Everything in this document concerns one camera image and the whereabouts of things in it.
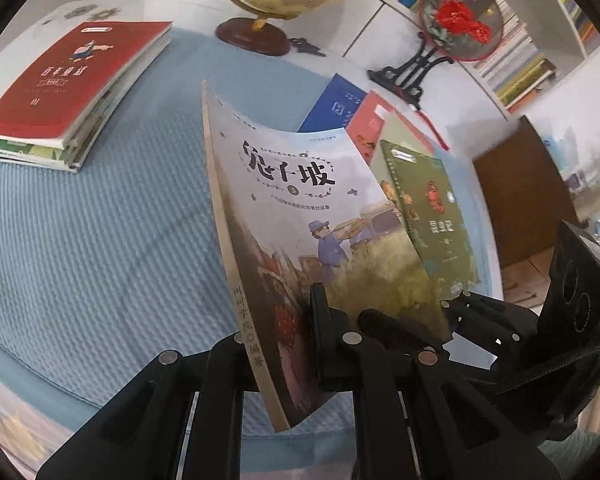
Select brown wooden furniture panel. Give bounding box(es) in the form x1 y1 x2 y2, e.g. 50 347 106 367
472 115 592 267

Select round fan red flowers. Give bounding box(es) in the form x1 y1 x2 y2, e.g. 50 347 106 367
337 0 600 122

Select pile of thin books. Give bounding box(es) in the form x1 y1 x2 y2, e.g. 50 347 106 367
0 35 174 175

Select row of shelved books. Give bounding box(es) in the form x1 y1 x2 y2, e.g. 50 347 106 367
352 0 600 114

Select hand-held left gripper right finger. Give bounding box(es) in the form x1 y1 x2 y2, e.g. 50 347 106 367
307 282 563 480

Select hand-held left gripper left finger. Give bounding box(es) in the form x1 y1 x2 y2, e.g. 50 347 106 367
35 332 261 480

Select blue back cover book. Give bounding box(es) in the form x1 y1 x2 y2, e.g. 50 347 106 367
298 73 369 133

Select red fairy tale book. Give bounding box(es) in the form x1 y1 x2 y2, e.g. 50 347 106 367
0 21 174 151

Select red tassel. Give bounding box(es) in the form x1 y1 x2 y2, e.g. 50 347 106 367
415 107 451 152

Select black metal ornament piece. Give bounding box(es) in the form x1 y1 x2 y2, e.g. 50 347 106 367
287 36 327 59

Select black carved fan stand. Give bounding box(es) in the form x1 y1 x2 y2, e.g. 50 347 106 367
367 40 456 112

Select green red insect cover book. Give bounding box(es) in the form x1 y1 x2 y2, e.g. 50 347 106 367
378 140 482 294

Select beige farmer cover book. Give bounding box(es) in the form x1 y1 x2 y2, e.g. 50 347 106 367
200 79 453 433

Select salmon red back cover book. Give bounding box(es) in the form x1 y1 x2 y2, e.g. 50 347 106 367
346 91 437 166

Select round embroidered flower fan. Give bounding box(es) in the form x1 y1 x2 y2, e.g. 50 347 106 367
418 0 504 63

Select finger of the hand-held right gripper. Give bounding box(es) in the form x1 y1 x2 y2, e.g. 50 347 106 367
439 289 539 348
357 310 497 377

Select light blue textured mat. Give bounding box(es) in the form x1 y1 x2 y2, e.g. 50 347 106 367
0 27 506 461

